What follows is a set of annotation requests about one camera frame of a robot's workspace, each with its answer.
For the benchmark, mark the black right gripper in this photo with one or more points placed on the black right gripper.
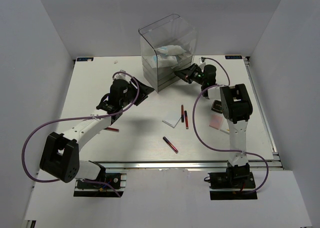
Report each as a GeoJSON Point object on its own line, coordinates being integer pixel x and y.
{"type": "Point", "coordinates": [186, 74]}

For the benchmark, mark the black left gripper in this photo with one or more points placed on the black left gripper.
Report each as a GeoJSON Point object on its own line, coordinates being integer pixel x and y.
{"type": "Point", "coordinates": [141, 94]}

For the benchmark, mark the clear acrylic organizer with drawers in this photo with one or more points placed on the clear acrylic organizer with drawers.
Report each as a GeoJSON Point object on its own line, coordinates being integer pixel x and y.
{"type": "Point", "coordinates": [172, 29]}

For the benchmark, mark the dark lip gloss tube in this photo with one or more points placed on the dark lip gloss tube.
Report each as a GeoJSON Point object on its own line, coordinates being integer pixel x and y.
{"type": "Point", "coordinates": [186, 120]}

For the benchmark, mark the red lip gloss tube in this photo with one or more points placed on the red lip gloss tube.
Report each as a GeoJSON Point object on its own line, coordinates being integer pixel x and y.
{"type": "Point", "coordinates": [182, 113]}

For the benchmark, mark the red lip gloss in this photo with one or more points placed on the red lip gloss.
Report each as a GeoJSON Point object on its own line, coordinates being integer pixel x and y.
{"type": "Point", "coordinates": [170, 144]}
{"type": "Point", "coordinates": [112, 129]}

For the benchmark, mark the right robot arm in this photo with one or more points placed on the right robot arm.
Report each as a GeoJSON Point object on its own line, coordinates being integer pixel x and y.
{"type": "Point", "coordinates": [236, 107]}

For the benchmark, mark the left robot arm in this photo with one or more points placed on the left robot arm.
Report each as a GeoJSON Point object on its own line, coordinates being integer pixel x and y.
{"type": "Point", "coordinates": [61, 154]}

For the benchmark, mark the pink makeup packet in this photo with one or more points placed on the pink makeup packet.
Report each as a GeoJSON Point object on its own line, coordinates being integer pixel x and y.
{"type": "Point", "coordinates": [216, 121]}

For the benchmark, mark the white square pad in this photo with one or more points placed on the white square pad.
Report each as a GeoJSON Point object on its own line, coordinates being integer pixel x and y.
{"type": "Point", "coordinates": [172, 118]}

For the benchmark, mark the black gold-edged compact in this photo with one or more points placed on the black gold-edged compact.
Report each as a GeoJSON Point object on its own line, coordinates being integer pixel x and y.
{"type": "Point", "coordinates": [217, 106]}

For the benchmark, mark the blue label sticker right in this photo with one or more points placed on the blue label sticker right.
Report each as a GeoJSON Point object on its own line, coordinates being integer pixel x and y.
{"type": "Point", "coordinates": [233, 57]}

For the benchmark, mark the blue label sticker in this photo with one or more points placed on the blue label sticker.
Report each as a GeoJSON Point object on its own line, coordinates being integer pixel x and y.
{"type": "Point", "coordinates": [233, 57]}
{"type": "Point", "coordinates": [84, 59]}

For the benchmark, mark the blue label sticker left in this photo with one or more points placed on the blue label sticker left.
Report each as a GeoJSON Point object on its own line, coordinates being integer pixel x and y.
{"type": "Point", "coordinates": [84, 59]}

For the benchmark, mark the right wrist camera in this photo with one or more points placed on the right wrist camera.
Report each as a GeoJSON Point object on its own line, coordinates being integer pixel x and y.
{"type": "Point", "coordinates": [202, 61]}

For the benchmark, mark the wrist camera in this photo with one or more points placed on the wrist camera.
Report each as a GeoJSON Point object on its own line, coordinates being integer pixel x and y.
{"type": "Point", "coordinates": [121, 75]}
{"type": "Point", "coordinates": [202, 61]}

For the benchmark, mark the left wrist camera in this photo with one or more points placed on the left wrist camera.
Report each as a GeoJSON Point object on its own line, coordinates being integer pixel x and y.
{"type": "Point", "coordinates": [121, 75]}

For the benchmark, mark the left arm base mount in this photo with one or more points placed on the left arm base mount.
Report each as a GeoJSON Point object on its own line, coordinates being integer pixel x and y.
{"type": "Point", "coordinates": [112, 185]}

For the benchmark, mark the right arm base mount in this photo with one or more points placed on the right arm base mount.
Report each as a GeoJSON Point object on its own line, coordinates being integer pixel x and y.
{"type": "Point", "coordinates": [229, 186]}

